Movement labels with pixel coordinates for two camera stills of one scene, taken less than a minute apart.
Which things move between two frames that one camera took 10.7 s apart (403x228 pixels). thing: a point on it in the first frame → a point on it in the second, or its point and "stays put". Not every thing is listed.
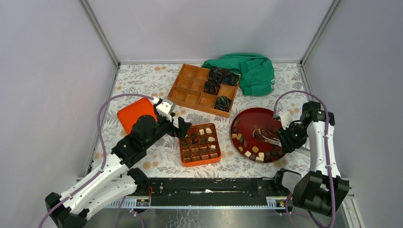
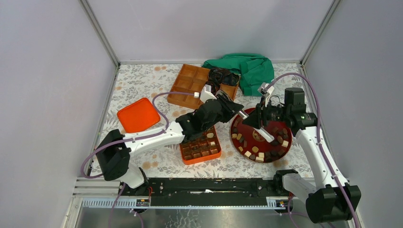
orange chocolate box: [201, 145] stays put
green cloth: [256, 73] stays put
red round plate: [254, 135] stays put
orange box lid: [129, 116] stays put
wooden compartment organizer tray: [188, 88] stays put
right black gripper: [288, 145] → [259, 114]
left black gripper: [180, 132] → [229, 108]
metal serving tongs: [262, 135] → [241, 113]
